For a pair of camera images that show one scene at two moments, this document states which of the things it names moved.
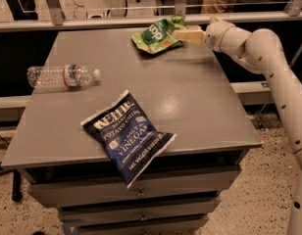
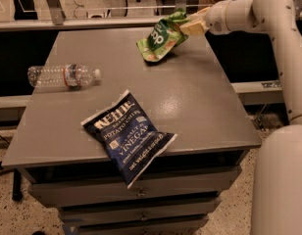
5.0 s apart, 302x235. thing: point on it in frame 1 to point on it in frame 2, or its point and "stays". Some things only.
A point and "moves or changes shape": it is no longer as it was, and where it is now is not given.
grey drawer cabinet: (190, 86) stays
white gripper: (217, 35) to (216, 20)
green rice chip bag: (157, 36) moves or changes shape
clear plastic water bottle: (71, 75) stays
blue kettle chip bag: (128, 137) stays
